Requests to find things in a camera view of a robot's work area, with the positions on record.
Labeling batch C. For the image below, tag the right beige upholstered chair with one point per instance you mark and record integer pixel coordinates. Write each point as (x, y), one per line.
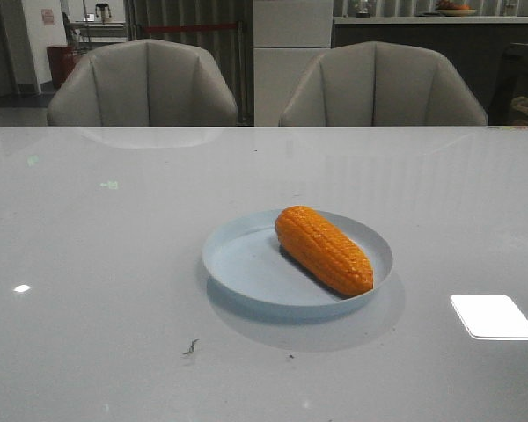
(379, 84)

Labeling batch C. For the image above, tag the white cabinet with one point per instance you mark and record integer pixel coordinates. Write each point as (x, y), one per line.
(286, 36)

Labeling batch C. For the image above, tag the red bin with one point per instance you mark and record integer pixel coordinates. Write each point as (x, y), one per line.
(61, 62)

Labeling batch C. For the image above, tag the background metal table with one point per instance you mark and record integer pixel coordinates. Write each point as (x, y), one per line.
(88, 35)

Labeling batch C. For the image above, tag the left beige upholstered chair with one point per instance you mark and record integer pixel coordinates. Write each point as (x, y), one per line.
(144, 83)

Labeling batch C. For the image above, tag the light blue round plate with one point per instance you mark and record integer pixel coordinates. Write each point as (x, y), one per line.
(245, 259)

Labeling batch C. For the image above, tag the bowl of oranges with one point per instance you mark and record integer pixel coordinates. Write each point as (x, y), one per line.
(451, 9)

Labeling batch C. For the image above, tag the grey counter with white top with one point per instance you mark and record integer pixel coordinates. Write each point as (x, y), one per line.
(490, 53)

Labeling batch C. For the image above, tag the red barrier belt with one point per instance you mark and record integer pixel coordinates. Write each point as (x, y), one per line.
(192, 28)

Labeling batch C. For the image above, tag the beige upholstered chair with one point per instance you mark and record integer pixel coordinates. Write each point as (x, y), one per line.
(379, 84)
(144, 83)

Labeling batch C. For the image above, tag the orange plastic corn cob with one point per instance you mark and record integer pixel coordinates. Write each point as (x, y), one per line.
(324, 250)

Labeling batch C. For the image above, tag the pink wall notice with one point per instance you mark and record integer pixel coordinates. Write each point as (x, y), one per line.
(47, 17)

